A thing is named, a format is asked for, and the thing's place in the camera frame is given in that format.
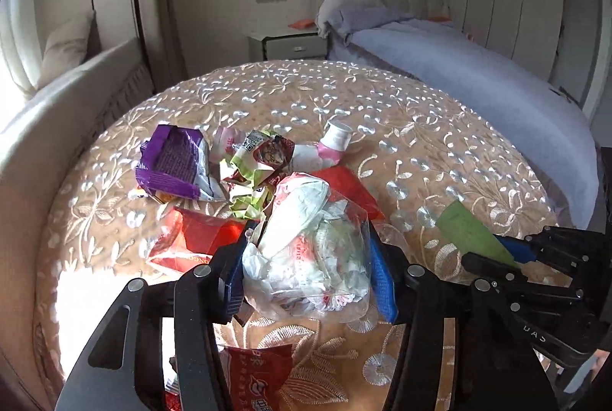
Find grey bed pillow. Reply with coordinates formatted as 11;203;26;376
314;0;384;38

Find orange item on nightstand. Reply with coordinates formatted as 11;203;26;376
288;19;315;31

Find purple snack wrapper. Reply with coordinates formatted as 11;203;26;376
135;124;225;202

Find grey bedside nightstand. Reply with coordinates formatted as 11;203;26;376
247;26;328;62

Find beige throw pillow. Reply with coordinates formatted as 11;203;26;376
35;10;95;91

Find green red wrapper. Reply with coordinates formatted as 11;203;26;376
220;130;295;221

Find clear bag with white trash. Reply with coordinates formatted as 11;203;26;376
242;173;371;323

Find white sheer curtain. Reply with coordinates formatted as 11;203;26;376
1;0;42;100

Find beige built-in wardrobe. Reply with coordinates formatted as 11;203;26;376
464;0;602;104

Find green paper card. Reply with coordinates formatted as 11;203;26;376
436;201;517;266

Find red snack bag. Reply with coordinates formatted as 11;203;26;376
146;166;386;274

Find bed with lavender duvet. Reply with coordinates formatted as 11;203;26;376
328;6;599;229

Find red cardboard box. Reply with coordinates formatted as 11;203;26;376
166;336;293;410

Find small pink white bottle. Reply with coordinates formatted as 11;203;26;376
287;121;353;174

